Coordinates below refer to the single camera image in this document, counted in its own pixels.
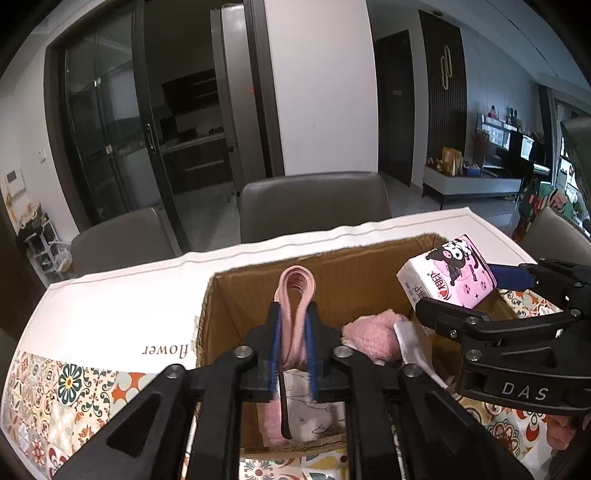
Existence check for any black television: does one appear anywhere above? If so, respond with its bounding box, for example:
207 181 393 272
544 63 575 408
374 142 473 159
501 129 552 178

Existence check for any cardboard box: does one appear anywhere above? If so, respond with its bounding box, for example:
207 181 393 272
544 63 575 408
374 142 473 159
196 233 532 455

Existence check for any white low cabinet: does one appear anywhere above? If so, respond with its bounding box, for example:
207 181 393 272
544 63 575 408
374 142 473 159
422 164 525 209

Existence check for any dark door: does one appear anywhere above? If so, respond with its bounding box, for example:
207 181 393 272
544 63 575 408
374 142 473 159
374 30 415 186

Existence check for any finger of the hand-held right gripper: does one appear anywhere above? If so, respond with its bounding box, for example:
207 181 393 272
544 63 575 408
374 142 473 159
488 259 591 315
416 296 591 344

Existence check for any dark wall panel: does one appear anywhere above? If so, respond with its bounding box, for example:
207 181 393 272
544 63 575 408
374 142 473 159
418 9 469 164

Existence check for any yellow paper bag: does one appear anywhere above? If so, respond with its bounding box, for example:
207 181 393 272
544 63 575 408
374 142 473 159
441 147 463 175

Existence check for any patterned tablecloth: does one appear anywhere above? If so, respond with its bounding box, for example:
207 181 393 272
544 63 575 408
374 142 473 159
0 208 591 480

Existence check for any grey chair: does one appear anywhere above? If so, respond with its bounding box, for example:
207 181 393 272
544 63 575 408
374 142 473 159
239 172 392 244
522 206 591 266
69 207 177 278

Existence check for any person's right hand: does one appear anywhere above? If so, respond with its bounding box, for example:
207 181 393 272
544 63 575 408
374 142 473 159
547 414 585 444

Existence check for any white storage rack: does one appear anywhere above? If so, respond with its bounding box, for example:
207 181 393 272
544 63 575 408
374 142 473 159
16 210 72 283

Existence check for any colourful toy clutter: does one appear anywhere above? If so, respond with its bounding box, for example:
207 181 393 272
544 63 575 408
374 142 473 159
516 180 585 234

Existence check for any sliding glass door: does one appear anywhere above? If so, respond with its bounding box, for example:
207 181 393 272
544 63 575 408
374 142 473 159
45 0 269 241

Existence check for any pink tissue pack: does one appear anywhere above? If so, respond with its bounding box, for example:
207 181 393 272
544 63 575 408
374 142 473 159
396 234 498 310

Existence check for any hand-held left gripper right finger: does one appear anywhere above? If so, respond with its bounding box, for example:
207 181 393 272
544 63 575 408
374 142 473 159
305 305 541 480

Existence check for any thin white cloth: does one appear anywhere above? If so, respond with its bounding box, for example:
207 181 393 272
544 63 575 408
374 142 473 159
393 320 451 391

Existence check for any dried flower vase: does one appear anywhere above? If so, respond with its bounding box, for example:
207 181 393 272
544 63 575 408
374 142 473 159
472 130 491 168

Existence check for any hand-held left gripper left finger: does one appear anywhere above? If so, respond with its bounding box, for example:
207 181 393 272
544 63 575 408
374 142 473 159
55 301 284 480

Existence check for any pink fluffy towel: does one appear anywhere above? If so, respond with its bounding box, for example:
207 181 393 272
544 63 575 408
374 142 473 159
341 309 403 367

